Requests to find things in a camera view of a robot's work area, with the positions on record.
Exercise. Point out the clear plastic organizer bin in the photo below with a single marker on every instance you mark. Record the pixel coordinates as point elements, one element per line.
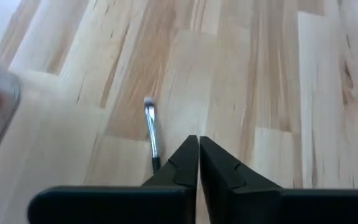
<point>9,90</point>

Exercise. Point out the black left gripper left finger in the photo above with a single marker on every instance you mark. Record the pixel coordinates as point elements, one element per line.
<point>120,205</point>

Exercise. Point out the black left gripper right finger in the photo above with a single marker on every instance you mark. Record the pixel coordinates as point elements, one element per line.
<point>291,208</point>

